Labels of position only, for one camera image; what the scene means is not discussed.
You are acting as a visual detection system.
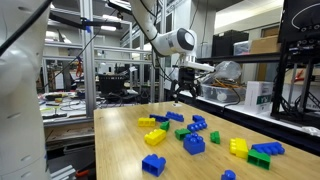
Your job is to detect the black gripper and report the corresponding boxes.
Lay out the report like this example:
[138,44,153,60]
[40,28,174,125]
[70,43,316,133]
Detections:
[173,68,198,103]

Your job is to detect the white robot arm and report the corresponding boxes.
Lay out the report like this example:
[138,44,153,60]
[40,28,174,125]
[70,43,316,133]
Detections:
[0,0,52,180]

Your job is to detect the blue long block far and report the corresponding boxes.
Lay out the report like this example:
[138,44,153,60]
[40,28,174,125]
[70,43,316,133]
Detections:
[166,111,184,122]

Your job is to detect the small blue block far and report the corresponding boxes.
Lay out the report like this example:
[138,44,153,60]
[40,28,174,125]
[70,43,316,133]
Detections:
[192,115,205,122]

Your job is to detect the blue block with studs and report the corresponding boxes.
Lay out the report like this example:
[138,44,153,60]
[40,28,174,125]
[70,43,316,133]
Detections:
[187,121,207,132]

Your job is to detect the blue flat long block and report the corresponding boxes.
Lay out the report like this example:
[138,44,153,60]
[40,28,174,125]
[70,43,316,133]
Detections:
[149,114,169,122]

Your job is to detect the small green block far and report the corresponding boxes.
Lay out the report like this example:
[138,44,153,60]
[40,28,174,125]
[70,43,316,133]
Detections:
[160,121,170,131]

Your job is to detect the small green block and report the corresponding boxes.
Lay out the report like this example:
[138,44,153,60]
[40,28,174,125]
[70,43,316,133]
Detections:
[210,131,220,144]
[160,121,170,131]

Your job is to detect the yellow block far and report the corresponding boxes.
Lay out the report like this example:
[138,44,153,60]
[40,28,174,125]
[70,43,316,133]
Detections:
[138,118,156,127]

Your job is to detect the yellow block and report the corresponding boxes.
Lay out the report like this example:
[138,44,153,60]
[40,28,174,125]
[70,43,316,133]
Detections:
[138,118,156,127]
[229,138,248,159]
[144,129,166,145]

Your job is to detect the large blue block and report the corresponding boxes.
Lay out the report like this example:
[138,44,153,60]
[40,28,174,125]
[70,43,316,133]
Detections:
[183,133,205,155]

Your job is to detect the small green block right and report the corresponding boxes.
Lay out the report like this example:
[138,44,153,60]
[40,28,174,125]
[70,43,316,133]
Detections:
[210,131,220,144]

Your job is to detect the yellow block near centre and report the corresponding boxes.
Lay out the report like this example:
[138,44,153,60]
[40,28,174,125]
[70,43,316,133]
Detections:
[144,129,166,145]

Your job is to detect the yellow block right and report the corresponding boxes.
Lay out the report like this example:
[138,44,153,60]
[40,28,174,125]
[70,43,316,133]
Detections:
[229,138,248,159]

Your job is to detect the blue block front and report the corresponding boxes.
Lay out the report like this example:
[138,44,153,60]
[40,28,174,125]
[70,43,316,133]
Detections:
[142,154,166,177]

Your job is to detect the blue block bottom edge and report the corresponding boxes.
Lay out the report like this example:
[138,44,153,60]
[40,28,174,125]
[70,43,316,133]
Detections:
[221,170,236,180]

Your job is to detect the blue long block right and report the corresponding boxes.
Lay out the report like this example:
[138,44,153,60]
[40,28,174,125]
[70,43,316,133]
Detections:
[251,142,285,155]

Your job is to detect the clear plastic bin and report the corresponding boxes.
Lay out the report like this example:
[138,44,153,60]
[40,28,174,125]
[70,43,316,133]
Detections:
[201,84,246,103]

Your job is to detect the white cardboard box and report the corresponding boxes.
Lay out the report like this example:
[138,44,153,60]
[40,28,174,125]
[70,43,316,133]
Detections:
[244,81,273,114]

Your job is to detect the black wire basket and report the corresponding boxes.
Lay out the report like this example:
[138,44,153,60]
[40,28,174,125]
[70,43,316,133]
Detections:
[99,75,125,94]

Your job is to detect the black 3D printer frame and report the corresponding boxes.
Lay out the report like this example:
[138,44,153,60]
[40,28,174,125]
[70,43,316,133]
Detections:
[271,0,320,128]

